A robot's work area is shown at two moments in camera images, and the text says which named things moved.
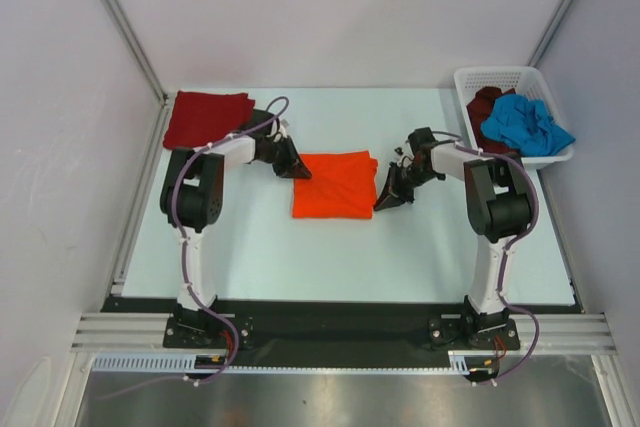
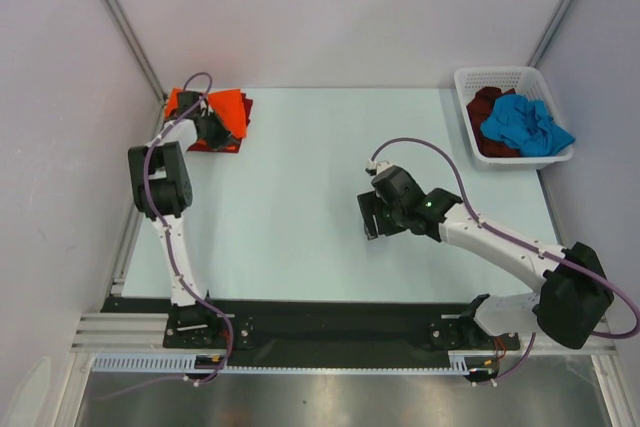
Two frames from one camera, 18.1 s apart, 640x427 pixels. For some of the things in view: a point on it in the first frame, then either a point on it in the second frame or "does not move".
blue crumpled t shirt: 526,125 does not move
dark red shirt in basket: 480,108 does not move
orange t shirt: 343,185 to 227,106
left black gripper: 299,170 to 223,134
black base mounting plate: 340,327 does not move
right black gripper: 398,179 to 373,217
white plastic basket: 526,82 does not move
